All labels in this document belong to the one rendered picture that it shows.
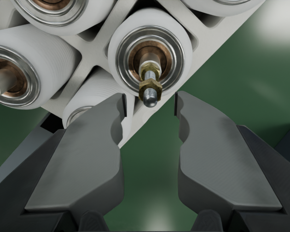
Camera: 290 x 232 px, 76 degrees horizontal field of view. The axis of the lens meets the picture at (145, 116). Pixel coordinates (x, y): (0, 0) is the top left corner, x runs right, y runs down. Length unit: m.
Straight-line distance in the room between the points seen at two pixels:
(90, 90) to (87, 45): 0.07
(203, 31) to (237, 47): 0.23
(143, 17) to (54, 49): 0.13
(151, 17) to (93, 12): 0.06
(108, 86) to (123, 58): 0.08
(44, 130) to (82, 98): 0.19
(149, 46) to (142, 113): 0.15
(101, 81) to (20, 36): 0.11
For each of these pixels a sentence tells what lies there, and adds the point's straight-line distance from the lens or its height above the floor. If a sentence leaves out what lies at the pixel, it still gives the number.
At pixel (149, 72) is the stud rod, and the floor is 0.30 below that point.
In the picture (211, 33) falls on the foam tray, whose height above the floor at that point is 0.18.
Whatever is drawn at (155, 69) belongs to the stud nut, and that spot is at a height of 0.29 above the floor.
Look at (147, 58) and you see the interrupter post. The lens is 0.19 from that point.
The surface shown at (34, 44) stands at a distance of 0.26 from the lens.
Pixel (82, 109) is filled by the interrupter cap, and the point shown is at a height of 0.25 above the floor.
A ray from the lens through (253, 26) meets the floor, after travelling 0.51.
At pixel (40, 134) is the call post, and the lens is 0.41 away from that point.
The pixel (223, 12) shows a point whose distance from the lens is 0.22.
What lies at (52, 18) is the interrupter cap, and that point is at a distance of 0.22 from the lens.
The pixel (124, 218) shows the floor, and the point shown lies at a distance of 0.96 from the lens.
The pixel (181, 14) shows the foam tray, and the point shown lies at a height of 0.18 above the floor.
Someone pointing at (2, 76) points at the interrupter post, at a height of 0.27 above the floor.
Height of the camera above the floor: 0.45
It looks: 57 degrees down
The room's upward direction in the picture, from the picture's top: 178 degrees counter-clockwise
